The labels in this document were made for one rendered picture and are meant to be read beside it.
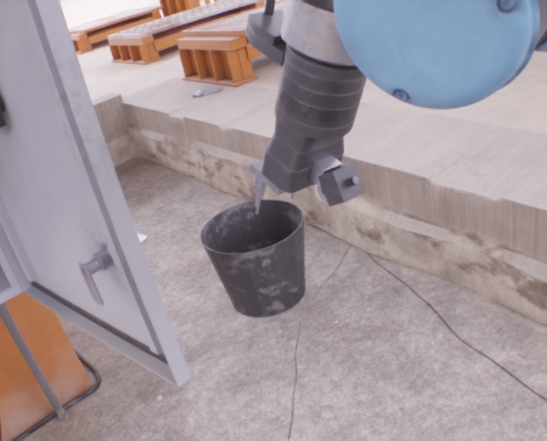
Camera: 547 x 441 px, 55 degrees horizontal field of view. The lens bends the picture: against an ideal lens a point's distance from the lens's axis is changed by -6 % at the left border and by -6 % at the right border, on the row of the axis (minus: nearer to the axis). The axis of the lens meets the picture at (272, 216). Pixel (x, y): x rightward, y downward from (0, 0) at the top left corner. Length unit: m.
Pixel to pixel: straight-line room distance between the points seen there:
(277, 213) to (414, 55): 1.62
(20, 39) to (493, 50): 0.45
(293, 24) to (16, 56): 0.29
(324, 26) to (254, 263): 1.22
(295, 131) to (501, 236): 1.16
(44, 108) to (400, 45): 0.41
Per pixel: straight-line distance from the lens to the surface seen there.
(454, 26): 0.24
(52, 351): 1.64
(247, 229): 1.88
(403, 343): 1.58
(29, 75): 0.59
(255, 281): 1.65
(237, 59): 3.07
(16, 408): 1.68
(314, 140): 0.50
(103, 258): 0.60
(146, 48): 4.51
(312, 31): 0.44
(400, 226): 1.78
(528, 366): 1.52
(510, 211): 1.54
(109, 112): 3.37
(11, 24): 0.58
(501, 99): 2.27
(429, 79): 0.25
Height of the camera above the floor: 1.07
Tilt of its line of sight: 28 degrees down
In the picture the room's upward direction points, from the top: 13 degrees counter-clockwise
